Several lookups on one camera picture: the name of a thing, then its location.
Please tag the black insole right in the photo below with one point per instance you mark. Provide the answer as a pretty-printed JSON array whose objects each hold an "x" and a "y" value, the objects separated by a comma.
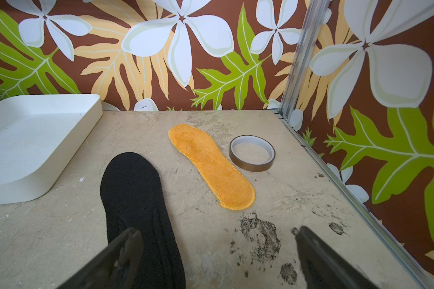
[{"x": 132, "y": 196}]

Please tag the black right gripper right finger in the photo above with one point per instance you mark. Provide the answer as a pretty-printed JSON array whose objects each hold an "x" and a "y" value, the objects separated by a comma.
[{"x": 323, "y": 268}]

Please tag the aluminium frame post right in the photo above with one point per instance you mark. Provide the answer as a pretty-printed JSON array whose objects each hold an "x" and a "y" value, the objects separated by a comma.
[{"x": 316, "y": 11}]

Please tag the orange fuzzy insole far right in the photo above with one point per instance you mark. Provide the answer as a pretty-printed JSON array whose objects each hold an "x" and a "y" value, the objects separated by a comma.
[{"x": 230, "y": 187}]

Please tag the white storage tray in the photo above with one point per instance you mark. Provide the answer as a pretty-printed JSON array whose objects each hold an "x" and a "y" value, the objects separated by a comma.
[{"x": 39, "y": 135}]

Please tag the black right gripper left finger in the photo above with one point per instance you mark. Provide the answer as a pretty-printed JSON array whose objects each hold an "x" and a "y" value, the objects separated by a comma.
[{"x": 115, "y": 267}]

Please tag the brown tape roll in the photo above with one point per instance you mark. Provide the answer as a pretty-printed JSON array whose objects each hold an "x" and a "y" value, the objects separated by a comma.
[{"x": 254, "y": 140}]

